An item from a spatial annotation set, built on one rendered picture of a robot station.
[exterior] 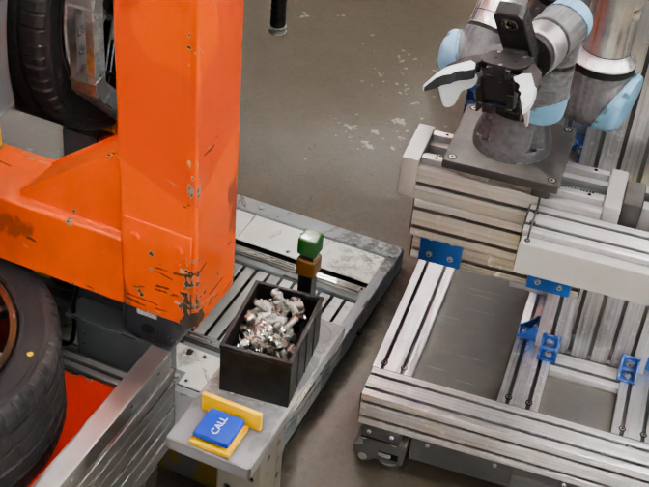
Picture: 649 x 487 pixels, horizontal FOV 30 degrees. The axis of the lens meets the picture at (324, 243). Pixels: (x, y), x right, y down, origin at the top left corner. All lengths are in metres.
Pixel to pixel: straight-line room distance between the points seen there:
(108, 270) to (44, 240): 0.14
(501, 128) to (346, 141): 1.57
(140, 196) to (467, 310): 1.01
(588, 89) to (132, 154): 0.81
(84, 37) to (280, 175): 1.23
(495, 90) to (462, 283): 1.27
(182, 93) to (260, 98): 2.00
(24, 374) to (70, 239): 0.27
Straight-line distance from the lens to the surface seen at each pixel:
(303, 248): 2.32
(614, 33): 2.15
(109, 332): 2.76
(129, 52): 2.04
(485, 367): 2.76
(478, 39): 1.98
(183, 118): 2.04
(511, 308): 2.93
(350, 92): 4.08
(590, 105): 2.20
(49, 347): 2.32
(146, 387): 2.41
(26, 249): 2.44
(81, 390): 2.56
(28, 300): 2.42
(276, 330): 2.24
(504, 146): 2.30
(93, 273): 2.37
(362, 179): 3.65
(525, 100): 1.66
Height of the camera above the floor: 2.07
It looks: 38 degrees down
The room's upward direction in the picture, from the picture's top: 5 degrees clockwise
